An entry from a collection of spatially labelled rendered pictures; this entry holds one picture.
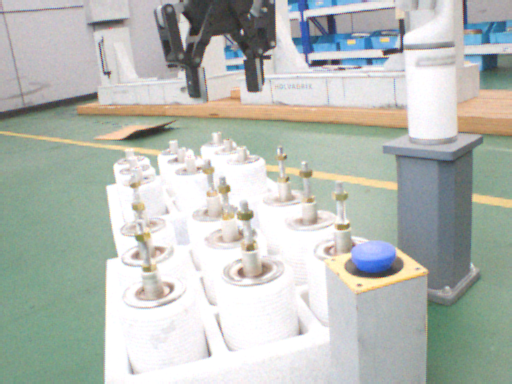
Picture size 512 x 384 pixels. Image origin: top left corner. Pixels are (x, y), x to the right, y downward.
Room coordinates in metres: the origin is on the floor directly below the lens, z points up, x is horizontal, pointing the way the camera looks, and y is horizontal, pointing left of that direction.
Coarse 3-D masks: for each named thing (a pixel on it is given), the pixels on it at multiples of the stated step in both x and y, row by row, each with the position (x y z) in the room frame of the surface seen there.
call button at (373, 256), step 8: (352, 248) 0.41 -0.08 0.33; (360, 248) 0.41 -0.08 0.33; (368, 248) 0.40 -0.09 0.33; (376, 248) 0.40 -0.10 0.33; (384, 248) 0.40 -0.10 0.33; (392, 248) 0.40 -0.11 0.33; (352, 256) 0.40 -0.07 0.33; (360, 256) 0.39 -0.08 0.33; (368, 256) 0.39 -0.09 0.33; (376, 256) 0.39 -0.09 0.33; (384, 256) 0.39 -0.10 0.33; (392, 256) 0.39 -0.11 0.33; (360, 264) 0.39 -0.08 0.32; (368, 264) 0.38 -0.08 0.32; (376, 264) 0.38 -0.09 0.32; (384, 264) 0.38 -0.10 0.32
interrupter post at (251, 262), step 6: (246, 252) 0.54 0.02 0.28; (252, 252) 0.54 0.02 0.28; (258, 252) 0.55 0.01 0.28; (246, 258) 0.54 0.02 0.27; (252, 258) 0.54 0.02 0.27; (258, 258) 0.55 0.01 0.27; (246, 264) 0.54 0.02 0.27; (252, 264) 0.54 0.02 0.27; (258, 264) 0.54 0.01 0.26; (246, 270) 0.54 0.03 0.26; (252, 270) 0.54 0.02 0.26; (258, 270) 0.54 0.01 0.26
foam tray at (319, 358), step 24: (192, 264) 0.75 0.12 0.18; (216, 312) 0.59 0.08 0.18; (120, 336) 0.55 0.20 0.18; (216, 336) 0.53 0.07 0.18; (312, 336) 0.50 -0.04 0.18; (120, 360) 0.50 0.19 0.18; (216, 360) 0.48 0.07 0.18; (240, 360) 0.47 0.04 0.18; (264, 360) 0.47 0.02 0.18; (288, 360) 0.48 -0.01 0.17; (312, 360) 0.49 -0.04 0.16
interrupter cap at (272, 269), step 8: (264, 256) 0.58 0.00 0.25; (232, 264) 0.57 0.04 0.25; (240, 264) 0.57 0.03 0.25; (264, 264) 0.57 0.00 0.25; (272, 264) 0.56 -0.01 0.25; (280, 264) 0.56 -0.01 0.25; (224, 272) 0.55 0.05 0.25; (232, 272) 0.55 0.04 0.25; (240, 272) 0.55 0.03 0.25; (264, 272) 0.55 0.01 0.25; (272, 272) 0.54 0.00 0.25; (280, 272) 0.53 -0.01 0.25; (224, 280) 0.54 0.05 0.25; (232, 280) 0.53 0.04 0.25; (240, 280) 0.53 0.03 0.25; (248, 280) 0.53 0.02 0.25; (256, 280) 0.52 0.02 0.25; (264, 280) 0.52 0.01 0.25; (272, 280) 0.52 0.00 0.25
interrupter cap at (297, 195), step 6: (276, 192) 0.84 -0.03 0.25; (294, 192) 0.83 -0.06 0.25; (300, 192) 0.83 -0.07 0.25; (264, 198) 0.82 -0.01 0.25; (270, 198) 0.82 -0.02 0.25; (276, 198) 0.82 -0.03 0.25; (294, 198) 0.81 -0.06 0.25; (300, 198) 0.80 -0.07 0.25; (270, 204) 0.78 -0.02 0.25; (276, 204) 0.78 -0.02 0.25; (282, 204) 0.78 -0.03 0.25; (288, 204) 0.77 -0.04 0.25; (294, 204) 0.78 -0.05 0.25
